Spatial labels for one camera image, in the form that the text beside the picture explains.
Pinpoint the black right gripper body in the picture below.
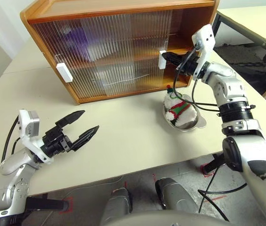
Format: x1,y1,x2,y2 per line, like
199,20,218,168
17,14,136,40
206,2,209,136
179,50,201,76

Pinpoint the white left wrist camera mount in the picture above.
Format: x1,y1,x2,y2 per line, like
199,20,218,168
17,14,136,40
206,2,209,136
18,109,54,164

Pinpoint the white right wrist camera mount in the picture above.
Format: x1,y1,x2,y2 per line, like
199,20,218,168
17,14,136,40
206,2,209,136
192,24,216,81

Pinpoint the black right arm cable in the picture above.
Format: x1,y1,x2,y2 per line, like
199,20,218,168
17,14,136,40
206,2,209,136
173,46,223,113

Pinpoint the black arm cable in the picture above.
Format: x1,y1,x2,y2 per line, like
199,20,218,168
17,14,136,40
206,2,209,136
173,46,223,113
0,114,21,163

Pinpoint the white plush toy red hat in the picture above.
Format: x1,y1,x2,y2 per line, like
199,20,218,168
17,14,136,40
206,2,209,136
162,84,197,127

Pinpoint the broad grey rounded shape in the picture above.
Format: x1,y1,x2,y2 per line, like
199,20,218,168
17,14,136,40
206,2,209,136
99,209,230,226

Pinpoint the white table black frame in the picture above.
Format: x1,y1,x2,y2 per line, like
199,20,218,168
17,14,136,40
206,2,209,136
214,7,266,99

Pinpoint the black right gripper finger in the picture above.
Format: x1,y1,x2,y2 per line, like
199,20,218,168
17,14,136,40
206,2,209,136
161,52,185,61
167,58,185,68

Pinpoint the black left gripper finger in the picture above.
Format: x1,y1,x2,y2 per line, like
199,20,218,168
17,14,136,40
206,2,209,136
70,125,100,152
55,110,86,133

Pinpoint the black floor cable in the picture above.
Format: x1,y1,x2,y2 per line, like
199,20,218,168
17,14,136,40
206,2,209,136
197,153,249,222

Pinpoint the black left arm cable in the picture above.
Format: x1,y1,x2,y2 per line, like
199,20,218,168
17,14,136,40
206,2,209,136
0,114,21,163

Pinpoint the metal dish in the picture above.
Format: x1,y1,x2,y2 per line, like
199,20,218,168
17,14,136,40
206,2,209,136
162,95,207,133

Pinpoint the ribbed clear sliding door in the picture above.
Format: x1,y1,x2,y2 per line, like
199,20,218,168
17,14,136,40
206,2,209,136
80,9,173,96
30,17,133,99

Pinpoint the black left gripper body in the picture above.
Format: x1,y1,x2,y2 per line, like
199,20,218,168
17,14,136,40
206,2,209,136
41,125,73,158

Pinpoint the black table leg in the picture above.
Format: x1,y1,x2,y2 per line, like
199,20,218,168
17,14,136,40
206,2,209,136
202,153,227,176
25,196,69,212

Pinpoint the wooden cabinet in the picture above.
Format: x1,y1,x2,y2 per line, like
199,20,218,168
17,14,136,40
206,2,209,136
19,0,220,105

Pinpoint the purple plastic tissue pack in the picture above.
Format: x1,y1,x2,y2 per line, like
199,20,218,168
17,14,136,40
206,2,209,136
62,25,95,63

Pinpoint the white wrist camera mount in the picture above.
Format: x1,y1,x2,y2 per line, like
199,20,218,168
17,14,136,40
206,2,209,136
192,24,216,81
18,109,54,164

